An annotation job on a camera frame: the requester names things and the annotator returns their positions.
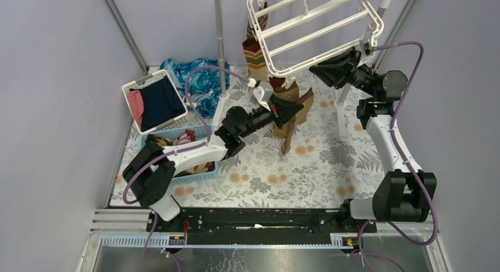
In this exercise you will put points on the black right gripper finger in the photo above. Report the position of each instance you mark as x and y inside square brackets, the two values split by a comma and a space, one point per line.
[335, 77]
[338, 65]

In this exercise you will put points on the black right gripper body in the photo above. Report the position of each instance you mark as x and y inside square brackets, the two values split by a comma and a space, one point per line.
[361, 76]

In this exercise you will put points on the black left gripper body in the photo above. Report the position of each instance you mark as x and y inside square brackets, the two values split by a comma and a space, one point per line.
[274, 110]

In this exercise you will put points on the tan brown cuff sock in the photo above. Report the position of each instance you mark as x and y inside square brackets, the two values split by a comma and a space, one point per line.
[292, 93]
[307, 100]

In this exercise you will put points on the red cuff multicolour sock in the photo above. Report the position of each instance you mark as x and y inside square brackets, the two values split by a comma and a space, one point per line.
[276, 82]
[257, 67]

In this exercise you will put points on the silver white drying rack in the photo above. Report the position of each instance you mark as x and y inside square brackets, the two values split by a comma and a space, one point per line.
[220, 47]

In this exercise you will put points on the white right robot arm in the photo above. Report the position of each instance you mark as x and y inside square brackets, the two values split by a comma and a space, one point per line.
[402, 194]

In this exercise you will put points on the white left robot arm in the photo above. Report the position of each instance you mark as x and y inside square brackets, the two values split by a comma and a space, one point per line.
[149, 174]

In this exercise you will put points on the white clip drying hanger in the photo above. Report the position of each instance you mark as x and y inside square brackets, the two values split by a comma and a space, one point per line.
[294, 35]

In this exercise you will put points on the pile of assorted socks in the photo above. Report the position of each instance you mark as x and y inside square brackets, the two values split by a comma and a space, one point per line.
[185, 137]

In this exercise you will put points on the floral patterned table mat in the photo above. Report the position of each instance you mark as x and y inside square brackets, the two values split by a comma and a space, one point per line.
[320, 170]

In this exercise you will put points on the blue patterned cloth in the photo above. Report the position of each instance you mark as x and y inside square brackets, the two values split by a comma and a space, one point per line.
[204, 86]

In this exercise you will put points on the light blue sock basket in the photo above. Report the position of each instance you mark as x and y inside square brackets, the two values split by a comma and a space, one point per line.
[169, 138]

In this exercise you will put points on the dark navy folded garment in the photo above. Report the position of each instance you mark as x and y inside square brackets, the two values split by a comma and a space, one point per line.
[161, 104]

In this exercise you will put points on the white plastic basket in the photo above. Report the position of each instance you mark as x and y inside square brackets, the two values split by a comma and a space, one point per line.
[146, 81]

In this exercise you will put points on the pink folded garment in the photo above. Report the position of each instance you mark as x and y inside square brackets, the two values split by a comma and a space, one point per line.
[136, 105]

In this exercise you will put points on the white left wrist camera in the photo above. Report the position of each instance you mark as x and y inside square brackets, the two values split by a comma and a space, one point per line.
[262, 91]

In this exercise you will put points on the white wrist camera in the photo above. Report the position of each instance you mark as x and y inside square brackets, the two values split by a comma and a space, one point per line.
[262, 91]
[368, 45]

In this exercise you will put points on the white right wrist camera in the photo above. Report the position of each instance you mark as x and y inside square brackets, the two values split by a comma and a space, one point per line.
[368, 45]

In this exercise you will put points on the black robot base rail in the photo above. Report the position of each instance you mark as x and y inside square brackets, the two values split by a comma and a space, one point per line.
[261, 226]

